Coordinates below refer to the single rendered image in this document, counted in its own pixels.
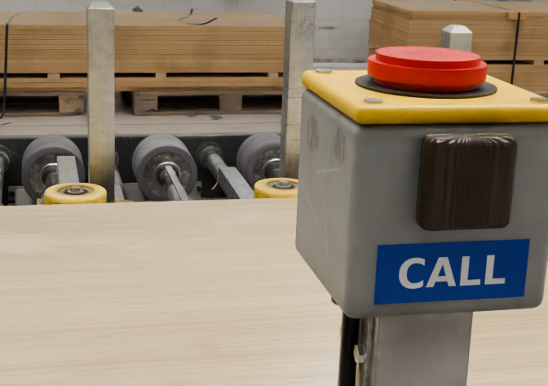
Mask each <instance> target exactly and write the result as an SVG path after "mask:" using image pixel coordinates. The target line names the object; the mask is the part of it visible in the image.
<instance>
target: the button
mask: <svg viewBox="0 0 548 386"><path fill-rule="evenodd" d="M487 68H488V65H487V64H486V63H485V62H483V61H481V60H480V55H477V54H475V53H472V52H469V51H460V50H454V49H448V48H439V47H384V48H380V49H377V50H376V55H371V56H369V58H368V68H367V74H368V75H369V76H372V77H374V81H375V82H376V83H378V84H380V85H383V86H385V87H392V88H397V89H402V90H409V91H427V92H459V91H471V90H474V89H476V88H477V87H478V84H479V83H482V82H485V81H486V77H487Z"/></svg>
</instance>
